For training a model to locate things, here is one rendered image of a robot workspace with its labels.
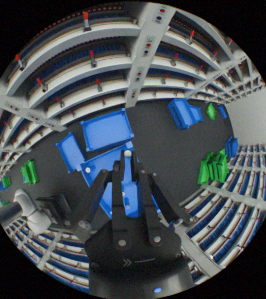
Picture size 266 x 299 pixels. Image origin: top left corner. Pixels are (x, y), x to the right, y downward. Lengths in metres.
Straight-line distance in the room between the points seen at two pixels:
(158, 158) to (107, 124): 0.53
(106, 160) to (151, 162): 0.53
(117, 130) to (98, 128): 0.14
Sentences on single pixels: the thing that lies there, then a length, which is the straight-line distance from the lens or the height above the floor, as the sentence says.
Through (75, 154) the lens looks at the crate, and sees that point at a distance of 0.85.
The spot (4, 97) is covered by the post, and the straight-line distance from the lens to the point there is 0.60.
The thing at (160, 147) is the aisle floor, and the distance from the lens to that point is 0.83.
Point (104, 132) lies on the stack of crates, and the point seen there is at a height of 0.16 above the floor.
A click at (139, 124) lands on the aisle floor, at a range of 0.81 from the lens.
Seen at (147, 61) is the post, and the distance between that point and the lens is 0.51.
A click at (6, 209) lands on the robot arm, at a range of 0.74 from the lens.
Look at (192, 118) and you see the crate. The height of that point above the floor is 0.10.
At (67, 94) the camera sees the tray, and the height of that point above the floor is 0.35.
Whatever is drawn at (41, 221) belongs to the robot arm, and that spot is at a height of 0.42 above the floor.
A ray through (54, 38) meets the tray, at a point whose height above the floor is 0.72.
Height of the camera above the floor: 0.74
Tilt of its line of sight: 82 degrees down
